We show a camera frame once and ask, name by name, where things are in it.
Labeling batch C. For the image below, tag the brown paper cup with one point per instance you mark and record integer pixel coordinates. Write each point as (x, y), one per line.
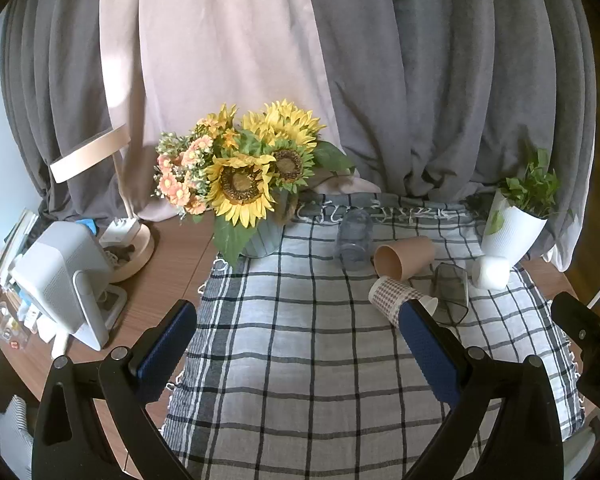
(405, 257)

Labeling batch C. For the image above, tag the patterned paper cup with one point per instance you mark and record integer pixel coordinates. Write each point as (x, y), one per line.
(387, 297)

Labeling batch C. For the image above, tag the grey curtain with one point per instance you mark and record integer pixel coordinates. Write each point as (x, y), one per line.
(55, 85)
(430, 85)

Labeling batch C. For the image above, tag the white plant pot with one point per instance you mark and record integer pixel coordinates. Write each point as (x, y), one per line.
(512, 232)

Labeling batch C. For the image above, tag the grey ribbed vase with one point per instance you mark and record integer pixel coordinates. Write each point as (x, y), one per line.
(267, 240)

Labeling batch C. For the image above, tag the smoky square glass cup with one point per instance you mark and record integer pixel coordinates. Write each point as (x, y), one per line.
(451, 290)

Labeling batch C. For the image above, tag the small blue object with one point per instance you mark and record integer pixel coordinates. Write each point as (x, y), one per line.
(87, 225)

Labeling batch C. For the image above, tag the grey ribbed object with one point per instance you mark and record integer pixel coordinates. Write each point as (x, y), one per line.
(15, 435)

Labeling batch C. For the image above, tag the checked grey cloth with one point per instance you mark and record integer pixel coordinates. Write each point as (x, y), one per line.
(305, 360)

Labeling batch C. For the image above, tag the green leafy plant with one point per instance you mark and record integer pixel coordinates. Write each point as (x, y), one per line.
(530, 190)

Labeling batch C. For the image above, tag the white power adapter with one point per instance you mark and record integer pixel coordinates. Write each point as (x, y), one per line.
(120, 230)

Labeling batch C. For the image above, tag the stack of books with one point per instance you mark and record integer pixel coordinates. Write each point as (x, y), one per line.
(17, 232)

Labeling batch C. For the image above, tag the pink curtain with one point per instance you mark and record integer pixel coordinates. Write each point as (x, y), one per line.
(220, 35)

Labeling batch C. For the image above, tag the clear plastic organiser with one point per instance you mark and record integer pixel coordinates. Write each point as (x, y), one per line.
(2, 317)

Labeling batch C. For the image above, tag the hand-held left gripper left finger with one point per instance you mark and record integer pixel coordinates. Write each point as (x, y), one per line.
(164, 347)

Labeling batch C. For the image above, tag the small white cup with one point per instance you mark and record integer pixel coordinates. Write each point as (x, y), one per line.
(490, 272)

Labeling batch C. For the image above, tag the sunflower bouquet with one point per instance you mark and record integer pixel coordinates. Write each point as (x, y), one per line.
(240, 182)

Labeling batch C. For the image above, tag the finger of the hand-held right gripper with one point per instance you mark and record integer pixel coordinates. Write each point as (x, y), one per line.
(597, 350)

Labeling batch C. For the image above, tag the clear glass jar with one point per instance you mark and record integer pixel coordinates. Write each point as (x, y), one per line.
(352, 240)

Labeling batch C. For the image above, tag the beige desk lamp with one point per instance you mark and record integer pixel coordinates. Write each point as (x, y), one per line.
(87, 154)

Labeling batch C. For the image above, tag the white box-shaped appliance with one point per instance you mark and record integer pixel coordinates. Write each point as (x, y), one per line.
(55, 270)

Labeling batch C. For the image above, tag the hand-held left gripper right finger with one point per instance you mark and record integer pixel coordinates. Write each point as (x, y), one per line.
(430, 355)

